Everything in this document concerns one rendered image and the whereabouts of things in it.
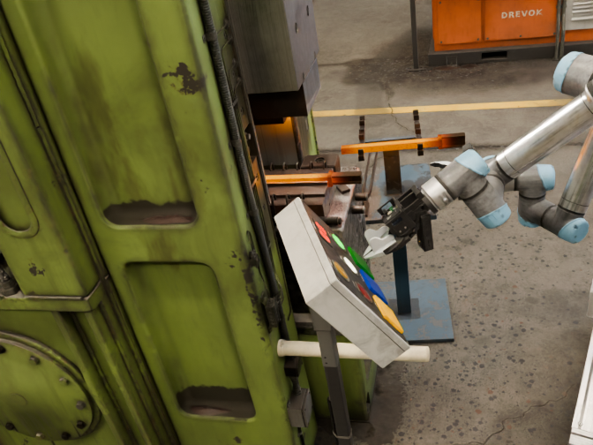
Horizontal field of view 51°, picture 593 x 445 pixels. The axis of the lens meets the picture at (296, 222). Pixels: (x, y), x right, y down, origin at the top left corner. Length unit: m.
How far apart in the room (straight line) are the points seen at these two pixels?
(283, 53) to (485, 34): 3.97
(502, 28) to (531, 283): 2.87
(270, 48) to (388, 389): 1.50
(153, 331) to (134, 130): 0.68
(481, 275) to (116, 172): 1.93
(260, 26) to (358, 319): 0.76
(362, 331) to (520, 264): 1.92
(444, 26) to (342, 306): 4.37
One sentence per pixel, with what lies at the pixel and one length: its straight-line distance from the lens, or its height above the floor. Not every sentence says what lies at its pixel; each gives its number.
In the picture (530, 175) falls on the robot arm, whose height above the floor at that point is 1.00.
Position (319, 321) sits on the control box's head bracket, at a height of 0.96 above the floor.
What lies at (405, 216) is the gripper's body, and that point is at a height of 1.14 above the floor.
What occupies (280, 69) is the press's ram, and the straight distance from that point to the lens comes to 1.63.
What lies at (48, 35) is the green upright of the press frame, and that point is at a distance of 1.60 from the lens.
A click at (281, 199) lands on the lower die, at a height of 0.98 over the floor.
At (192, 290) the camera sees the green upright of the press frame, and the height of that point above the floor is 0.86.
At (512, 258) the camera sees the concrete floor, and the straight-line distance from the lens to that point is 3.20.
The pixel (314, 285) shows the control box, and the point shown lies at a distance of 1.24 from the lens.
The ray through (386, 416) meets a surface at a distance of 2.50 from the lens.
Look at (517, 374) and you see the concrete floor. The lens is 2.65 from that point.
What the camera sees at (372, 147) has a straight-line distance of 2.25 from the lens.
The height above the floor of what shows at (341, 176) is 1.01.
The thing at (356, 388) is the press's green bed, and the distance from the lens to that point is 2.34.
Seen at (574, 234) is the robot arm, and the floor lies 0.89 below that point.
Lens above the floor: 1.96
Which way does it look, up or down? 33 degrees down
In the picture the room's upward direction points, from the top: 11 degrees counter-clockwise
